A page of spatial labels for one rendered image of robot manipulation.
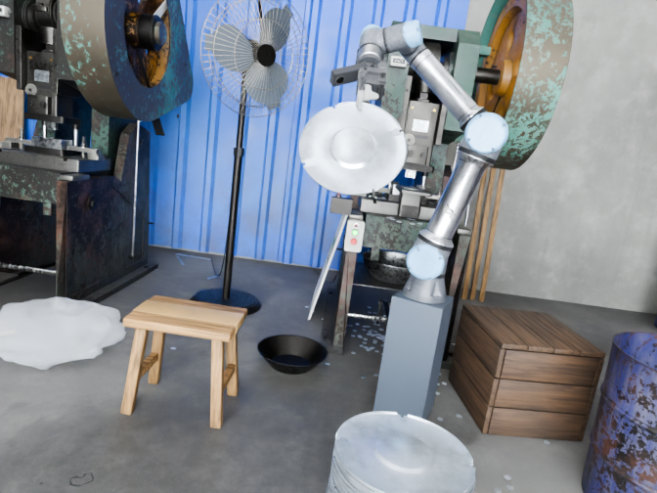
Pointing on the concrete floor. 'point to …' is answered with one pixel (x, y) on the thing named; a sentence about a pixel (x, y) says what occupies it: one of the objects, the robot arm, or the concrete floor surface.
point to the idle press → (148, 68)
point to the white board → (328, 263)
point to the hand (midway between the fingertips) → (357, 109)
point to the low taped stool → (167, 323)
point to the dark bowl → (291, 353)
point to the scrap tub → (626, 420)
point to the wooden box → (524, 374)
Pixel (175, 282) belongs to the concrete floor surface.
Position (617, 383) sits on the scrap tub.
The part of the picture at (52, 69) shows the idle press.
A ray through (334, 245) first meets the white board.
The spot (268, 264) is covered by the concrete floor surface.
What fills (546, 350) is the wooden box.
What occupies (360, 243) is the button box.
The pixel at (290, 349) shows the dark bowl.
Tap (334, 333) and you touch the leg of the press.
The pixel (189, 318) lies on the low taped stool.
